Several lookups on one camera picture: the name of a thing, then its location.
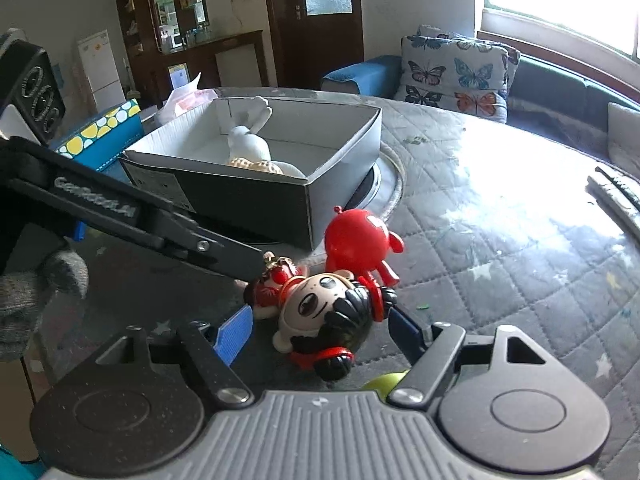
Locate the black remote control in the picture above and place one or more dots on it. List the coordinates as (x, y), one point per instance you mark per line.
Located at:
(615, 195)

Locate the dark sofa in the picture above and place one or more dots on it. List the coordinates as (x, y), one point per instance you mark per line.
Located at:
(560, 100)

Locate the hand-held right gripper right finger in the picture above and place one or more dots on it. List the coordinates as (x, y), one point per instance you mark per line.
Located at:
(406, 334)

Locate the dark wooden cabinet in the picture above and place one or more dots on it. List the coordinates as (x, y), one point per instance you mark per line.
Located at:
(145, 35)

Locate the blue sofa armrest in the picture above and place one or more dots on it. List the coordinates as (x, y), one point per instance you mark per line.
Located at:
(360, 72)

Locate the orange cream toy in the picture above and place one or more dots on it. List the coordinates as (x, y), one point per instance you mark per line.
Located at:
(255, 166)

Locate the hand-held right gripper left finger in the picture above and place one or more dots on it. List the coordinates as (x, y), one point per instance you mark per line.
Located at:
(234, 332)

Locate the grey cardboard box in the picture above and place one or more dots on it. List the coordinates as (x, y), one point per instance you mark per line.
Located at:
(240, 195)

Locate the white figurine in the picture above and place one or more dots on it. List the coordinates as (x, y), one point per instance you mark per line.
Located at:
(247, 142)

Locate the blue polka dot box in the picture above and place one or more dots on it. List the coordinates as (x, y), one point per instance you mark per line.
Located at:
(100, 135)

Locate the brown wooden door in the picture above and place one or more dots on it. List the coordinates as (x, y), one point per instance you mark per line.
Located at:
(320, 35)

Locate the white cushion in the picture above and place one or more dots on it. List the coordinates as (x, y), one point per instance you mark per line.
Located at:
(625, 132)

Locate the white refrigerator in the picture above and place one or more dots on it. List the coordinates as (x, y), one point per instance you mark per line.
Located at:
(100, 70)

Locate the grey quilted desktop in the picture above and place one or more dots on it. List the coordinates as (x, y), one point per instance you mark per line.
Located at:
(500, 270)

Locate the white plastic bag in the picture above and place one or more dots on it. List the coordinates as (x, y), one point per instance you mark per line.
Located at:
(182, 100)

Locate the butterfly print pillow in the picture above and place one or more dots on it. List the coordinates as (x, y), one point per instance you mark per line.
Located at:
(450, 77)

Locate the black-haired red doll toy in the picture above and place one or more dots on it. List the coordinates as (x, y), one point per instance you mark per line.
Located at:
(320, 310)

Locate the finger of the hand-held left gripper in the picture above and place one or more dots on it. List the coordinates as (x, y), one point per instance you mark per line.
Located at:
(215, 255)

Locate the red round toy figure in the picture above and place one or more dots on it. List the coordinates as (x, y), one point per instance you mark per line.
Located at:
(355, 240)

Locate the yellow-green ball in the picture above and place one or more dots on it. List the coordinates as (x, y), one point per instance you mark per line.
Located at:
(382, 384)

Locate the person's left hand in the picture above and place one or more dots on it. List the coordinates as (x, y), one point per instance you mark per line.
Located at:
(30, 300)

